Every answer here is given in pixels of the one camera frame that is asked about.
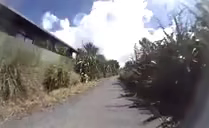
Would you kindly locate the row of green bushes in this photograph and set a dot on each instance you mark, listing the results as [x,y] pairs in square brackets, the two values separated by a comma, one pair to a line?
[92,63]

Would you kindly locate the grey asphalt path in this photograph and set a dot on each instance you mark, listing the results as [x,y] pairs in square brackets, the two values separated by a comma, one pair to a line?
[92,110]

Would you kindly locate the tall dry brush hedge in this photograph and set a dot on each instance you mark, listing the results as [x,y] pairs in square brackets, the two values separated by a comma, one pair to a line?
[168,76]

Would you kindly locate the dry grass verge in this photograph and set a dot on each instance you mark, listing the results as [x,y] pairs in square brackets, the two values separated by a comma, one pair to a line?
[28,90]

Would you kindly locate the building with dark roof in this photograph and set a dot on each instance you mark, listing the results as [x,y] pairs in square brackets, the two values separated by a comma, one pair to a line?
[22,36]

